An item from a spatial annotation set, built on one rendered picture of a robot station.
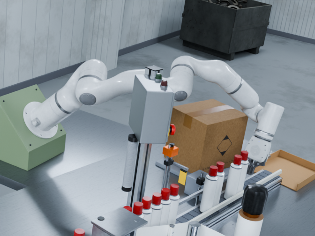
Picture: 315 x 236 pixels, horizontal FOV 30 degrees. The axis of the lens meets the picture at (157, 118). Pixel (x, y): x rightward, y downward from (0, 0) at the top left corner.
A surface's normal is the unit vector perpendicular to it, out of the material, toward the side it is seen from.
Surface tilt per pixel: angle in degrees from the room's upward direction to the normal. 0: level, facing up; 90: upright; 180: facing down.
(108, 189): 0
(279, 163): 0
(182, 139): 90
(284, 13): 90
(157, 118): 90
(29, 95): 45
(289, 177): 0
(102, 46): 90
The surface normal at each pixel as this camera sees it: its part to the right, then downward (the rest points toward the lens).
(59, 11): 0.88, 0.29
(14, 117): 0.72, -0.45
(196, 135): -0.73, 0.15
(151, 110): 0.27, 0.39
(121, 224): 0.14, -0.92
